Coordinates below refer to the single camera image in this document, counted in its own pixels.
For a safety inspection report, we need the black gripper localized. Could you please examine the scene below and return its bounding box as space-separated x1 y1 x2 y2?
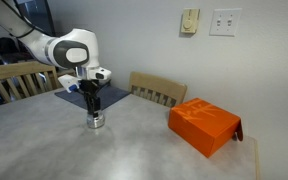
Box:
79 80 101 115

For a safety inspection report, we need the orange cardboard box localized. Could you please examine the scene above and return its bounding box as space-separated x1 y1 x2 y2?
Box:
168 98 243 158

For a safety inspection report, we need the beige wall thermostat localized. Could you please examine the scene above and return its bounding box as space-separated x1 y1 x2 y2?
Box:
181 9 200 34

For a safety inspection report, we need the silver jar lid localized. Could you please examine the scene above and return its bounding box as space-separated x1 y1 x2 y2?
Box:
87 112 104 119

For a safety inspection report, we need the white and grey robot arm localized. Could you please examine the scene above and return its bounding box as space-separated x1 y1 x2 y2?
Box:
0 0 111 118

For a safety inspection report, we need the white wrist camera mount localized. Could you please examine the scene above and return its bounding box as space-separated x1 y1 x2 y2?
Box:
57 65 112 94

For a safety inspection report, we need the dark blue cloth mat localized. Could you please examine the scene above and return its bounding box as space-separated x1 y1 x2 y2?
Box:
55 86 129 110

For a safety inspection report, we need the white double light switch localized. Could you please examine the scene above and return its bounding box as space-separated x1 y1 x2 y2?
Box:
209 8 242 37

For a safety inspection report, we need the light wooden chair near left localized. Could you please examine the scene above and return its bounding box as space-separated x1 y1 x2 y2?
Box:
0 61 59 103

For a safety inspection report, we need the silver jar with yellow candle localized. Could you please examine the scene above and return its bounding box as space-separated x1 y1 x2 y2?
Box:
86 114 105 129

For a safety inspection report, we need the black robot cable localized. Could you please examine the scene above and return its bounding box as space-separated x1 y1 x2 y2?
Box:
2 0 57 39

